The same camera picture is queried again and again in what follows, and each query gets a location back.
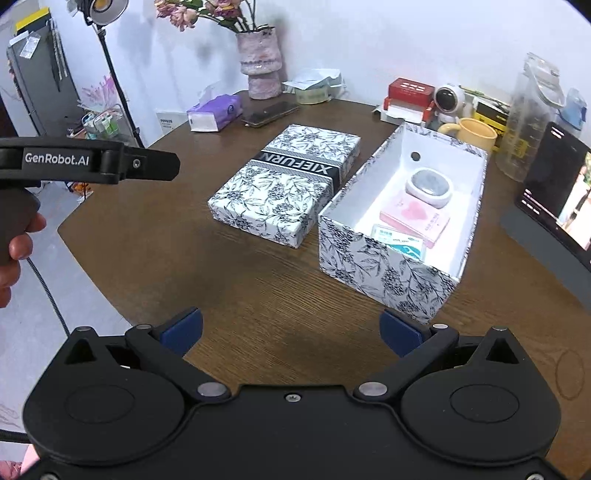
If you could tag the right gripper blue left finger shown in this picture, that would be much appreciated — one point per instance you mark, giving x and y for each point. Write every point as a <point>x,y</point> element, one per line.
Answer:
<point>182,332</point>

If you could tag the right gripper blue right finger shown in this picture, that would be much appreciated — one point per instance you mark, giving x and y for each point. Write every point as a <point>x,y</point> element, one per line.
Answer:
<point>401,333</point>

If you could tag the floral box base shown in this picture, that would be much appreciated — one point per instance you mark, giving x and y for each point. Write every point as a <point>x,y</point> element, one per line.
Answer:
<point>349,253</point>

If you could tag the dental floss pick box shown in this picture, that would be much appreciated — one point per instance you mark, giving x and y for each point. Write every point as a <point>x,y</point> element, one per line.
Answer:
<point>405,244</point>

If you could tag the floral box lid XIEFURN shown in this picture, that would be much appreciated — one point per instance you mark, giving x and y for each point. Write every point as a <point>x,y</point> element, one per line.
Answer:
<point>278,194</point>

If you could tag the person left hand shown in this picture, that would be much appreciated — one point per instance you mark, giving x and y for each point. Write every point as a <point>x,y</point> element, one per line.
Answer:
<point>19,248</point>

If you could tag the grey cabinet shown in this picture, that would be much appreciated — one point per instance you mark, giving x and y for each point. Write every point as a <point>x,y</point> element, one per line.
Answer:
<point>41,75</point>

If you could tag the cluttered storage rack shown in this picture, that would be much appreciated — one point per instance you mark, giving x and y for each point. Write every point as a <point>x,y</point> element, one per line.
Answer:
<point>109,125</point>

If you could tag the pink card box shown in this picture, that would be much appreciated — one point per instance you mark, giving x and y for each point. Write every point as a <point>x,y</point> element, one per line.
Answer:
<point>414,217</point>

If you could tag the round white compact case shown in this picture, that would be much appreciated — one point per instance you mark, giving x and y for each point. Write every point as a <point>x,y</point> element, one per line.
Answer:
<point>430,186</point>

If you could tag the grey tablet cover mat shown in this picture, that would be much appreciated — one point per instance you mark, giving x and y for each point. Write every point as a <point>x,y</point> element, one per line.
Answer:
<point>548,251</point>

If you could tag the purple tissue pack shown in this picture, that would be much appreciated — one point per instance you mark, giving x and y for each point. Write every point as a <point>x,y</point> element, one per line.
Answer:
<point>215,114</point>

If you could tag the tablet with dark screen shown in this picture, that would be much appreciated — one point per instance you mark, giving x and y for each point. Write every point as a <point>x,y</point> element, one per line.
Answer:
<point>556,190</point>

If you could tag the yellow mug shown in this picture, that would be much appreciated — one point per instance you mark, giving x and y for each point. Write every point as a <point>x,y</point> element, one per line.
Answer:
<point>473,132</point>

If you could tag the black smartphone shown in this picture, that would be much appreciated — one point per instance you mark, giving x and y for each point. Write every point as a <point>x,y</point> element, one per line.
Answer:
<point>269,114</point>

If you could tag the red white small box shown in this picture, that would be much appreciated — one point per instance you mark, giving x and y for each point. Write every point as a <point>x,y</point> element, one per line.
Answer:
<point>408,101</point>

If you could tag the yellow black box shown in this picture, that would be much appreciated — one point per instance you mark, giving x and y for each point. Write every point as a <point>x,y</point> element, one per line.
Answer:
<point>494,115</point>

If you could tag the pink stone flower vase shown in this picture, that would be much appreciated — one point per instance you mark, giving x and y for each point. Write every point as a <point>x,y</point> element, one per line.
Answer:
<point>261,62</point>

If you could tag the dried pink roses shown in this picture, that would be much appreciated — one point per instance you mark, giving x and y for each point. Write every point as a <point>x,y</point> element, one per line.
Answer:
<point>235,15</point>

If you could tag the crumpled face mask pile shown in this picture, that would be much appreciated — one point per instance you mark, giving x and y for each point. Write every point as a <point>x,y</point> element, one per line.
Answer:
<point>313,86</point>

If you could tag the clear plastic water jug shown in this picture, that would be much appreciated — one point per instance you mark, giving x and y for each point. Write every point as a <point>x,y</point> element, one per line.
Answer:
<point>535,102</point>

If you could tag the blue spray bottle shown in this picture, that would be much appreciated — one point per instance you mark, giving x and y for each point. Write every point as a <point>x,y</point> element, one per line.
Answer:
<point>572,116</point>

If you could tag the white round camera robot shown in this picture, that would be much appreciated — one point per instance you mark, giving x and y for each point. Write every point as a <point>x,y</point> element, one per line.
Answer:
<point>451,104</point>

